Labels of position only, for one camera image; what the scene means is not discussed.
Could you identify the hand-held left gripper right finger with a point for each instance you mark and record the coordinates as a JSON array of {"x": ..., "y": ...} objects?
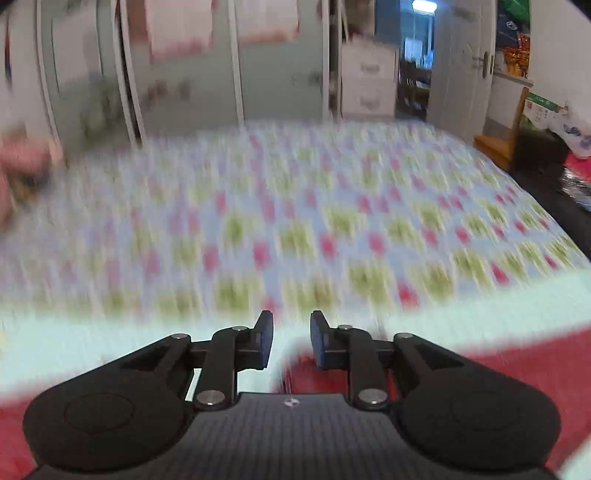
[{"x": 318, "y": 341}]

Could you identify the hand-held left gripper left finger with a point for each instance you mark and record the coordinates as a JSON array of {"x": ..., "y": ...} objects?
[{"x": 264, "y": 339}]

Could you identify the red striped garment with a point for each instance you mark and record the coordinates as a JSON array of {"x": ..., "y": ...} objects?
[{"x": 531, "y": 369}]

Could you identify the blue floral heart-print bedsheet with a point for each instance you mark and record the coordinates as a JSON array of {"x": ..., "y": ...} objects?
[{"x": 300, "y": 207}]

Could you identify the mint quilted bee-print bed cover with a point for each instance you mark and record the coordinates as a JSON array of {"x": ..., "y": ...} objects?
[{"x": 92, "y": 341}]

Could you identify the white drawer cabinet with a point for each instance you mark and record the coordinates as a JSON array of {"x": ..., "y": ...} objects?
[{"x": 369, "y": 78}]

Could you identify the white wardrobe with pink panels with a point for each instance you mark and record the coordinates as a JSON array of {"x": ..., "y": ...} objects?
[{"x": 184, "y": 69}]

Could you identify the pink patterned garment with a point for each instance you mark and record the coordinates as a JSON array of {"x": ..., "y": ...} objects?
[{"x": 23, "y": 157}]

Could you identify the white door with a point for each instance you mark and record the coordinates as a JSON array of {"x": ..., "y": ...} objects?
[{"x": 461, "y": 69}]

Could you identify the green and white box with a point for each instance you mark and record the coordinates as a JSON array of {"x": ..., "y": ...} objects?
[{"x": 540, "y": 108}]

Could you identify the white plastic bag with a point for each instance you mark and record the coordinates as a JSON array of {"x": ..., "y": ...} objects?
[{"x": 575, "y": 134}]

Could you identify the shelf of colourful packages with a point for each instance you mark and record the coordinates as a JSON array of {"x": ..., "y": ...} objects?
[{"x": 512, "y": 41}]

